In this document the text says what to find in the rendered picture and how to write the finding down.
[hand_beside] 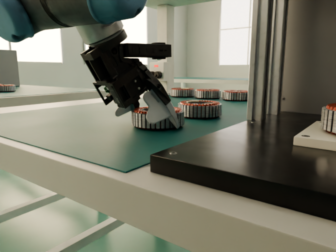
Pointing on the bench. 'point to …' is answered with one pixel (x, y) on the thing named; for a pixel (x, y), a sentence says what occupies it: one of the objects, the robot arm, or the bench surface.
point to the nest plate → (316, 138)
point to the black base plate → (259, 164)
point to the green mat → (110, 131)
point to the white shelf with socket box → (167, 28)
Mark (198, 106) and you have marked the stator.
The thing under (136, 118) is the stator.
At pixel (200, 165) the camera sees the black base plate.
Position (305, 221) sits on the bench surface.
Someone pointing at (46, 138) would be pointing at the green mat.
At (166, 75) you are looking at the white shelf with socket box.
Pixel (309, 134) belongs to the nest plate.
